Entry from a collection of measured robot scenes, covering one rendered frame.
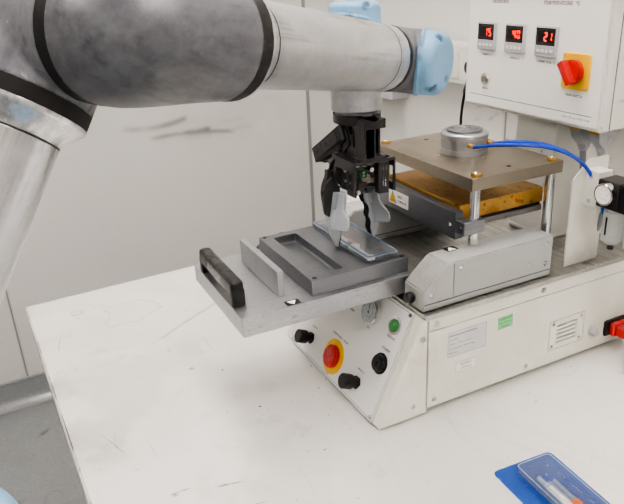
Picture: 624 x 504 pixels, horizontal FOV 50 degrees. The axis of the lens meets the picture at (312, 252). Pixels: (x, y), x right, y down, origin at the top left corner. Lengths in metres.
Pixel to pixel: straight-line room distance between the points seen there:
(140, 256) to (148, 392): 1.39
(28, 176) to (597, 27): 0.84
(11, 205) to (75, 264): 1.93
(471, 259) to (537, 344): 0.24
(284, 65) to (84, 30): 0.17
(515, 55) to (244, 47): 0.78
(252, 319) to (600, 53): 0.64
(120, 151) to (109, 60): 1.92
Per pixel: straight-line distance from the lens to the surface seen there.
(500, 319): 1.10
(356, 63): 0.68
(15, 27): 0.56
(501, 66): 1.27
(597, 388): 1.21
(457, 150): 1.13
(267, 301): 0.96
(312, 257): 1.07
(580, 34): 1.14
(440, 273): 0.99
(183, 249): 2.59
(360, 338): 1.11
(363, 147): 0.97
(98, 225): 2.47
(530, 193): 1.15
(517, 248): 1.08
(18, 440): 2.52
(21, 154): 0.57
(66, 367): 1.33
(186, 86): 0.52
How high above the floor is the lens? 1.41
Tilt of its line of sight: 23 degrees down
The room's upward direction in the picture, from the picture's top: 3 degrees counter-clockwise
